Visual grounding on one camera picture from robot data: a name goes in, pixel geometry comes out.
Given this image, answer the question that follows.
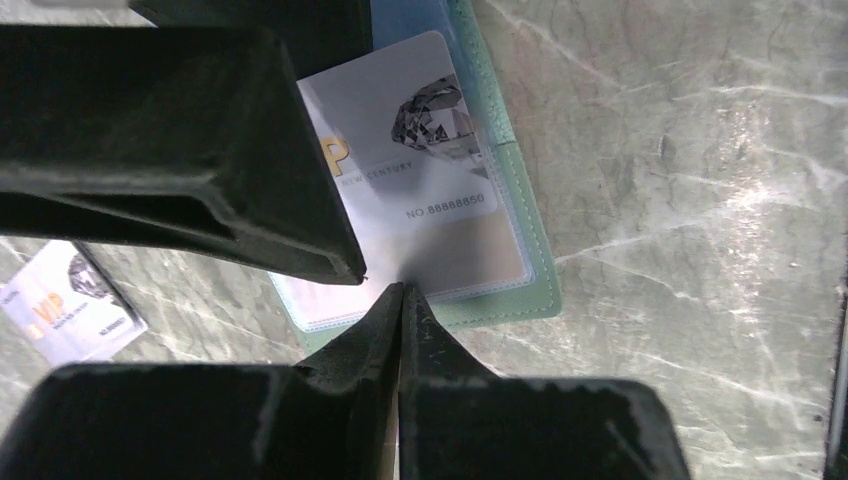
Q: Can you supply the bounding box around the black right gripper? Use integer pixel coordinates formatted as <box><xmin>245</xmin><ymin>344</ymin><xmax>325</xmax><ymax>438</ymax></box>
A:
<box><xmin>1</xmin><ymin>0</ymin><xmax>374</xmax><ymax>285</ymax></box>

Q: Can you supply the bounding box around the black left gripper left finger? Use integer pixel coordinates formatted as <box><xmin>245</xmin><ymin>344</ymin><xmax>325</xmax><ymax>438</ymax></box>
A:
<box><xmin>1</xmin><ymin>283</ymin><xmax>404</xmax><ymax>479</ymax></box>

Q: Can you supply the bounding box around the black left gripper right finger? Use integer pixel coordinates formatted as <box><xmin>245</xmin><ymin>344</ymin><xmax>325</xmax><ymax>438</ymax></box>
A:
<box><xmin>399</xmin><ymin>286</ymin><xmax>690</xmax><ymax>479</ymax></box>

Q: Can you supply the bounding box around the green card holder wallet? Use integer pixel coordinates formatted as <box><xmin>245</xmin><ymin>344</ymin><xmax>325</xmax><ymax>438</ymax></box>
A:
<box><xmin>271</xmin><ymin>1</ymin><xmax>562</xmax><ymax>352</ymax></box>

